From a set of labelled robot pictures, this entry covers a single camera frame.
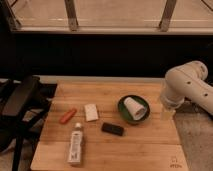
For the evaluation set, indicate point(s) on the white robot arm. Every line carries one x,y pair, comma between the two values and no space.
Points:
187,81

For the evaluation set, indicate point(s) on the white tube with cap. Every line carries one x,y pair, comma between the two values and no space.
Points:
75,150

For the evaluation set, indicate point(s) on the white paper cup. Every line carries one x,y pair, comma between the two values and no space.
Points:
136,109

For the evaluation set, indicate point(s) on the white sponge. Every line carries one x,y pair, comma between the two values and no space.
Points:
91,112

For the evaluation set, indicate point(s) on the green bowl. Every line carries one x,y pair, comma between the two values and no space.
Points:
126,115

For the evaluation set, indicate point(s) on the black eraser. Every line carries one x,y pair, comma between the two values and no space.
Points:
113,129

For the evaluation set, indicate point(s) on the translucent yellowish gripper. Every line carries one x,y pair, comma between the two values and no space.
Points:
167,114

